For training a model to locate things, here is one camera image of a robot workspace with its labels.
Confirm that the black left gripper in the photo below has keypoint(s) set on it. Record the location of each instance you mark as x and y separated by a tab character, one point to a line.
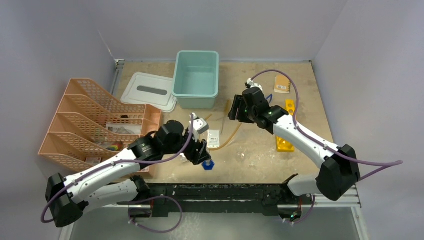
198	153

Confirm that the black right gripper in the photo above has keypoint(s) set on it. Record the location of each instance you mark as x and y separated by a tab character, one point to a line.
239	103

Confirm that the graduated cylinder blue base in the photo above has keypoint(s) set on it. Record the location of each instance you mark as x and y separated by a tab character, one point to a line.
208	165

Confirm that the wire test tube brush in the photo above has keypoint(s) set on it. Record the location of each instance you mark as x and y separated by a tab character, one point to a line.
225	115

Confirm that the mint green plastic bin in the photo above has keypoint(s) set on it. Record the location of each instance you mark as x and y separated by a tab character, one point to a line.
196	79

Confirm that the blue rubber band loop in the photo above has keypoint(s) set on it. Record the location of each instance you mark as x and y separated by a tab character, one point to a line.
269	98

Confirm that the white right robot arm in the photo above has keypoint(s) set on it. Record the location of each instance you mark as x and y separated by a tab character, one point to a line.
336	174

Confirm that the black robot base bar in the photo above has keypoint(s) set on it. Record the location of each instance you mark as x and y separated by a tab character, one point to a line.
267	199

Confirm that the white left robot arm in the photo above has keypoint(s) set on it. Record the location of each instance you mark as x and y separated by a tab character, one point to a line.
68	198

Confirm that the yellow rubber tubing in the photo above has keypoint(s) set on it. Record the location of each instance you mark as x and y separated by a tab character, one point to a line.
229	140

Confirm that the clear acrylic test tube rack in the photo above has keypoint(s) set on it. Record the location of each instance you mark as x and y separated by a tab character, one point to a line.
183	159

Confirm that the small white plastic packet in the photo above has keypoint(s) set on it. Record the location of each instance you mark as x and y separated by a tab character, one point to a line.
213	139

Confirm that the yellow test tube rack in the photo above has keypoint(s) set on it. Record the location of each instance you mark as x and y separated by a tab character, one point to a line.
282	145

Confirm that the white plastic bin lid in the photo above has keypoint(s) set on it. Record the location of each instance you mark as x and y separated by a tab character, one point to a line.
155	90

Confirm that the coloured marker pens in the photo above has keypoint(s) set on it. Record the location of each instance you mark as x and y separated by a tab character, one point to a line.
115	147

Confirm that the peach plastic file organizer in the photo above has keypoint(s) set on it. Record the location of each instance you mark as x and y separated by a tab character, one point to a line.
88	119

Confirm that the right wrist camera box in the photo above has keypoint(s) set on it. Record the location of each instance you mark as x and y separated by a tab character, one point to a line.
251	84

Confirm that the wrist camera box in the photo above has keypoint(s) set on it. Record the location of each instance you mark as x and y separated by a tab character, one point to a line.
200	125
251	84

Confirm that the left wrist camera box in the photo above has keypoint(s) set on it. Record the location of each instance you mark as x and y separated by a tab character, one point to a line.
200	125

